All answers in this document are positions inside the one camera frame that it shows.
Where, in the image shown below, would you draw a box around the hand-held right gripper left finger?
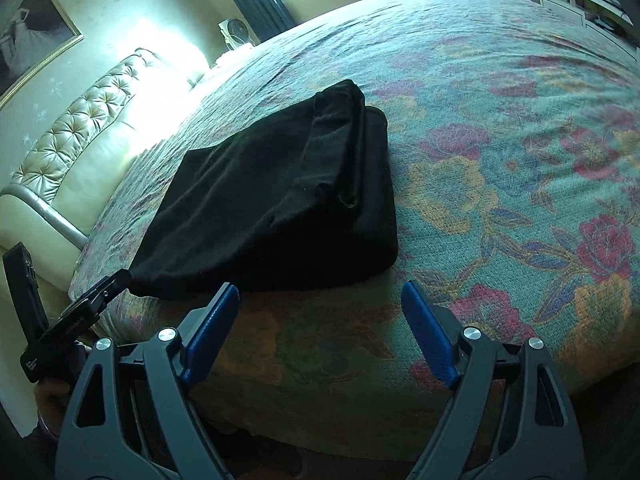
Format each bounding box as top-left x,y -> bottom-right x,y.
55,282 -> 240,480

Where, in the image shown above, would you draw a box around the cream tufted headboard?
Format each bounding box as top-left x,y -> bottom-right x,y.
0,47 -> 208,301

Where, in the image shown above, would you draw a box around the white fan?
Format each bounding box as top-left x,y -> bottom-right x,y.
218,17 -> 261,53

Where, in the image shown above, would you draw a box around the dark blue curtain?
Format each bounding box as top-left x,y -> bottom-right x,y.
205,0 -> 296,43

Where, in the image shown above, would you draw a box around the black pants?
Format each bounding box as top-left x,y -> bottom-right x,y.
131,79 -> 399,297

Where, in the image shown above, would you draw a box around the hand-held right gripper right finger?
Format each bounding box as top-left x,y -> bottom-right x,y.
401,280 -> 586,480

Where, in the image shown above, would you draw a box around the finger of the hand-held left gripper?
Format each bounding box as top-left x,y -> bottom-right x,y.
65,269 -> 134,333

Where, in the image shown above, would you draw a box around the white cabinet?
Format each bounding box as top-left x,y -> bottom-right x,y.
537,0 -> 631,36

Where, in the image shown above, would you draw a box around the floral bed blanket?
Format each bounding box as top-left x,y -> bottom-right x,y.
67,0 -> 640,441

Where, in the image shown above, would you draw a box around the framed wall picture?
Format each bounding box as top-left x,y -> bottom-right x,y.
0,0 -> 85,106

